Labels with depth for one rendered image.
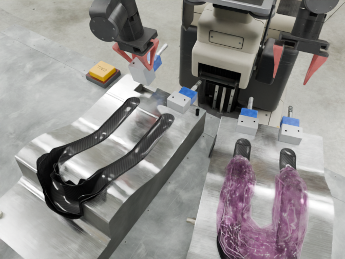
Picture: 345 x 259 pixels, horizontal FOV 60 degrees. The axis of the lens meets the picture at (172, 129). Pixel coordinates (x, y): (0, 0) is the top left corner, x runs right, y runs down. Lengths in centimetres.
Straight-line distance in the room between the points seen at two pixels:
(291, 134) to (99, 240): 50
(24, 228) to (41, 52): 68
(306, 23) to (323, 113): 152
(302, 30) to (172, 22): 214
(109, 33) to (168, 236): 44
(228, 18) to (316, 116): 123
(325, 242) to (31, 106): 83
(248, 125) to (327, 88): 165
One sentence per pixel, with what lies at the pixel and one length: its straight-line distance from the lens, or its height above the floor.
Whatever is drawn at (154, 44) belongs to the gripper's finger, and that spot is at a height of 104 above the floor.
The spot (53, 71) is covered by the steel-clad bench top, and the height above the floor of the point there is 80.
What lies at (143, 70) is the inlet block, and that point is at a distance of 75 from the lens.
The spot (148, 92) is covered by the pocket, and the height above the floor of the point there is 86.
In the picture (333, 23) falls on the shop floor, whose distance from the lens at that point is 311.
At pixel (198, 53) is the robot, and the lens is 112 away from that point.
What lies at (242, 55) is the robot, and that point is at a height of 80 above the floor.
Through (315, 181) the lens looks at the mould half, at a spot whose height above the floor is 87.
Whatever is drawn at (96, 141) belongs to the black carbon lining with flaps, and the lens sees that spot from 74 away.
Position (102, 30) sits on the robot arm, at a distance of 62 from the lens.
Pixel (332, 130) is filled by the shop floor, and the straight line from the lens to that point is 213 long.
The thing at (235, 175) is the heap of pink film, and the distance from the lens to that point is 65.
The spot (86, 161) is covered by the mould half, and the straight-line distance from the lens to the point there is 66.
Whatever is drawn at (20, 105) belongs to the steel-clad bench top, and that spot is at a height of 80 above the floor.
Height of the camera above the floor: 146
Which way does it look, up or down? 51 degrees down
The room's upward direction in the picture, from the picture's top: straight up
